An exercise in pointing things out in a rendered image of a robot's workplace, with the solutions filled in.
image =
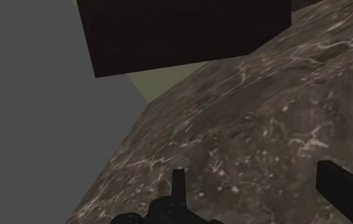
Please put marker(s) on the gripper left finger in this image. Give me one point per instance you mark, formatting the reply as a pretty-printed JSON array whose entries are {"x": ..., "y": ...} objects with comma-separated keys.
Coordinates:
[{"x": 178, "y": 189}]

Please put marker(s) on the dark robot stand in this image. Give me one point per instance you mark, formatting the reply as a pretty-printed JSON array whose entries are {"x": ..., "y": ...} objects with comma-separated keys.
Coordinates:
[{"x": 182, "y": 32}]

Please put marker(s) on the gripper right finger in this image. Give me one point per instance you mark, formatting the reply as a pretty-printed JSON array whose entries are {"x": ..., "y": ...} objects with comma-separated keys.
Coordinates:
[{"x": 346, "y": 189}]

